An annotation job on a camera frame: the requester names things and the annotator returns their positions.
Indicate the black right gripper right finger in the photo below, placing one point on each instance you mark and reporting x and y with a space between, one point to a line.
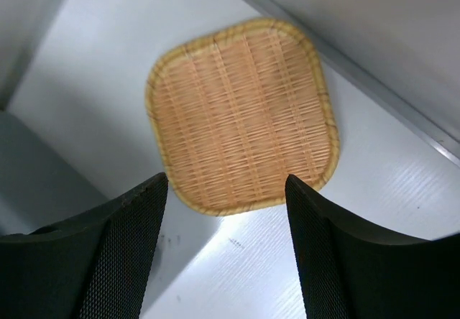
349 267

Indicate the square woven tray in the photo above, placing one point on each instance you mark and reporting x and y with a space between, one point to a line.
237 111

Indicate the grey plastic bin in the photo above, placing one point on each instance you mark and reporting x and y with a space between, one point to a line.
38 187

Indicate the aluminium table edge rail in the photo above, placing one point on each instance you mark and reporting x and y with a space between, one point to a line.
430 132

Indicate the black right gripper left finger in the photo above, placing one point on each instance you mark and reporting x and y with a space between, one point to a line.
93 265

